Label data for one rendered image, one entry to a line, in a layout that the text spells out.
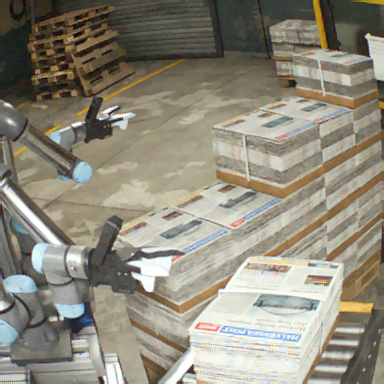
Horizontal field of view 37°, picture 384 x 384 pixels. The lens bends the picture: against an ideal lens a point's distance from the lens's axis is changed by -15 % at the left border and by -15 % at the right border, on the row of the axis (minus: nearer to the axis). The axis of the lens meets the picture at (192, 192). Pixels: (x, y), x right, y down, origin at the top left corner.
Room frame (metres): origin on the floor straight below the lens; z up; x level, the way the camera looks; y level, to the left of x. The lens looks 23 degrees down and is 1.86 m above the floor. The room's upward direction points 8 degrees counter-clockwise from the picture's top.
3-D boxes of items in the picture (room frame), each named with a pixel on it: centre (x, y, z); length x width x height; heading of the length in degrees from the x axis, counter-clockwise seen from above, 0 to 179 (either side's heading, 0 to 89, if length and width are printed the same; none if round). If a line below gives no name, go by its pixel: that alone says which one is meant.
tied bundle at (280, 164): (2.47, -0.34, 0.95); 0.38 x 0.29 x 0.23; 39
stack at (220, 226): (2.39, -0.23, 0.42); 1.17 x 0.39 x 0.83; 129
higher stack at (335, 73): (2.85, -0.80, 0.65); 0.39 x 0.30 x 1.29; 39
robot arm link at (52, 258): (1.24, 0.34, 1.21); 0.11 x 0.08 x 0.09; 71
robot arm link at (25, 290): (1.45, 0.55, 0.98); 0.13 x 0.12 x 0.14; 161
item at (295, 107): (2.66, -0.56, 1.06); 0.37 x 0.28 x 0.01; 37
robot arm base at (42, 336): (1.45, 0.54, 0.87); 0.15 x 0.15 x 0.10
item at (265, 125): (2.48, -0.34, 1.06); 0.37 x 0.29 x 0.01; 39
